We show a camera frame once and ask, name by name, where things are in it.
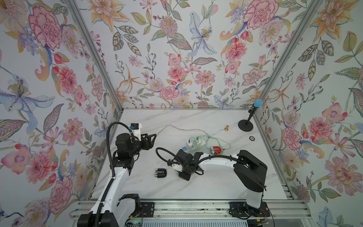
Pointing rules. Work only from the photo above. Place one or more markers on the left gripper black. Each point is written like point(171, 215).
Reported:
point(149, 144)

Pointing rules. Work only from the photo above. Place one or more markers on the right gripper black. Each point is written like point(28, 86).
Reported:
point(185, 177)

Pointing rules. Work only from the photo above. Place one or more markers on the white power strip blue sockets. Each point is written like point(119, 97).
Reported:
point(193, 144)

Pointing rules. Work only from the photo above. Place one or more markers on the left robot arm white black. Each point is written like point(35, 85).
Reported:
point(114, 208)

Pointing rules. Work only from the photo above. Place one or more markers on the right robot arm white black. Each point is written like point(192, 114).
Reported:
point(249, 169)

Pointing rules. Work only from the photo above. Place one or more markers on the blue microphone on black stand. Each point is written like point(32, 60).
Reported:
point(247, 125)

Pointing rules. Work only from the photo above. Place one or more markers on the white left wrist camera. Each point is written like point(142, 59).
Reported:
point(136, 130)

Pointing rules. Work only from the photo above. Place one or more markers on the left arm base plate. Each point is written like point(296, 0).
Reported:
point(143, 210)

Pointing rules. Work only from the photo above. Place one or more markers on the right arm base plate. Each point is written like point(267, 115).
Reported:
point(246, 210)

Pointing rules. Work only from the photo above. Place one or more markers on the aluminium rail front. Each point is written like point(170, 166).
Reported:
point(222, 209)

